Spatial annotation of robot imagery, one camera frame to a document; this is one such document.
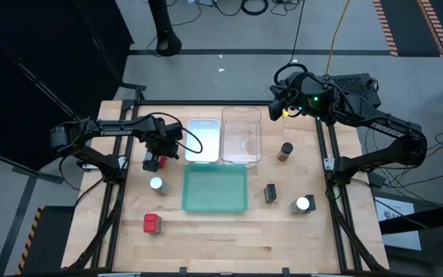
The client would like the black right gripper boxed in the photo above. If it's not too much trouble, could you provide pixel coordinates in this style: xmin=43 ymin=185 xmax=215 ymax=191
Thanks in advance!
xmin=269 ymin=82 xmax=305 ymax=122

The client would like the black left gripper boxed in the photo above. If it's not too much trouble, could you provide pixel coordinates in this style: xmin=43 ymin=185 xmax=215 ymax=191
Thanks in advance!
xmin=143 ymin=132 xmax=180 ymax=172

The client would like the spice jar red lid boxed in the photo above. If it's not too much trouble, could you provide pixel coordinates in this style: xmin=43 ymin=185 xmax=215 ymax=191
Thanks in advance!
xmin=142 ymin=212 xmax=163 ymax=235
xmin=143 ymin=150 xmax=168 ymax=170

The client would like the bagel seasoning jar white lid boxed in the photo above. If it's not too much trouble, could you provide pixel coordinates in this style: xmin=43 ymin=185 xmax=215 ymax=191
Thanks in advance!
xmin=289 ymin=195 xmax=311 ymax=215
xmin=148 ymin=175 xmax=169 ymax=196

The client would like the brown spice jar black lid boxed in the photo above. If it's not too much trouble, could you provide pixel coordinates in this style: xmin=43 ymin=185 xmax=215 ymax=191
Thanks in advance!
xmin=276 ymin=141 xmax=295 ymax=163

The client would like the green black pepper tin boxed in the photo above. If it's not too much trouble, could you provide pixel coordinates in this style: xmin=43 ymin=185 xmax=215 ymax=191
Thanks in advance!
xmin=263 ymin=182 xmax=278 ymax=205
xmin=304 ymin=193 xmax=318 ymax=213

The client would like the clear plastic bin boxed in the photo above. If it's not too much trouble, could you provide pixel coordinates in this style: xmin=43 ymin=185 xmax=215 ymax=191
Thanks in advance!
xmin=220 ymin=105 xmax=264 ymax=169

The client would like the teal translucent plastic bin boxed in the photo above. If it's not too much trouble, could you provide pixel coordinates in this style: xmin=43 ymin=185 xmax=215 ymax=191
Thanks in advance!
xmin=181 ymin=162 xmax=250 ymax=214

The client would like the black stand leg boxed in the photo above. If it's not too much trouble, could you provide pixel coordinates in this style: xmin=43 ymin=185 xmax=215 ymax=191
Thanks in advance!
xmin=147 ymin=0 xmax=183 ymax=58

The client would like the black striped floor mat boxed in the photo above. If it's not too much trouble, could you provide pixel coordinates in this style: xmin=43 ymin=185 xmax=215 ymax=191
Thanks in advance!
xmin=16 ymin=205 xmax=77 ymax=276
xmin=373 ymin=0 xmax=443 ymax=58

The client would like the black curtain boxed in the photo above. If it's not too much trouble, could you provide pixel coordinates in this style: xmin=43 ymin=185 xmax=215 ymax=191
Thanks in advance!
xmin=0 ymin=0 xmax=135 ymax=172

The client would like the white paper sheet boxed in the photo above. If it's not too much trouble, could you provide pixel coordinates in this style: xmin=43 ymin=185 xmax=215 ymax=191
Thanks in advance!
xmin=374 ymin=195 xmax=423 ymax=252

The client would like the black metal beam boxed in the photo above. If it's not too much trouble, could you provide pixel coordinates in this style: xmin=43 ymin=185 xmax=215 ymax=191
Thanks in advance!
xmin=378 ymin=199 xmax=443 ymax=236

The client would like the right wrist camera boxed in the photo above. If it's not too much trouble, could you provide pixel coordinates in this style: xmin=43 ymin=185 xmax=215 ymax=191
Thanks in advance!
xmin=287 ymin=72 xmax=311 ymax=90

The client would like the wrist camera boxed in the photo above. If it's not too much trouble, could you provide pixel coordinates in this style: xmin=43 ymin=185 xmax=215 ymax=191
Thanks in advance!
xmin=165 ymin=123 xmax=184 ymax=144
xmin=287 ymin=72 xmax=311 ymax=90

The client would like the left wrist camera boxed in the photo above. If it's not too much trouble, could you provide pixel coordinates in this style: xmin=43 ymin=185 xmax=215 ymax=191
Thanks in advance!
xmin=165 ymin=123 xmax=184 ymax=144

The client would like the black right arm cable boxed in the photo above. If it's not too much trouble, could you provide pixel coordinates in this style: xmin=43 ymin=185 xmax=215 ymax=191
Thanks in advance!
xmin=274 ymin=62 xmax=309 ymax=86

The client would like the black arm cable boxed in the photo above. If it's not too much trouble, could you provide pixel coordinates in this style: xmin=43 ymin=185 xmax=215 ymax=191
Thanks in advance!
xmin=148 ymin=111 xmax=204 ymax=155
xmin=274 ymin=62 xmax=309 ymax=86

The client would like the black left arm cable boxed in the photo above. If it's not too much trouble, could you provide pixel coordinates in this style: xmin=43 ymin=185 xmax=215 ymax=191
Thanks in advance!
xmin=148 ymin=111 xmax=204 ymax=155

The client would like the black aluminium rig frame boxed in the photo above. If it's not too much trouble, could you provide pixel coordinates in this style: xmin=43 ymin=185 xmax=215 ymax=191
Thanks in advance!
xmin=62 ymin=86 xmax=390 ymax=277

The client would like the black floor cable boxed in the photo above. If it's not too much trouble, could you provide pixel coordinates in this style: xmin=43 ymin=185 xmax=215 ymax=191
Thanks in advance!
xmin=288 ymin=0 xmax=306 ymax=65

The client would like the yellow hanging cable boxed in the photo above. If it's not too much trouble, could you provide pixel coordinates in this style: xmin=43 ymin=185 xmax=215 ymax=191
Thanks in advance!
xmin=324 ymin=0 xmax=351 ymax=76

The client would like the coiled black cable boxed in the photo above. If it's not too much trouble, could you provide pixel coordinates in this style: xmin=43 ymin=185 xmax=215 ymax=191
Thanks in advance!
xmin=240 ymin=0 xmax=270 ymax=17

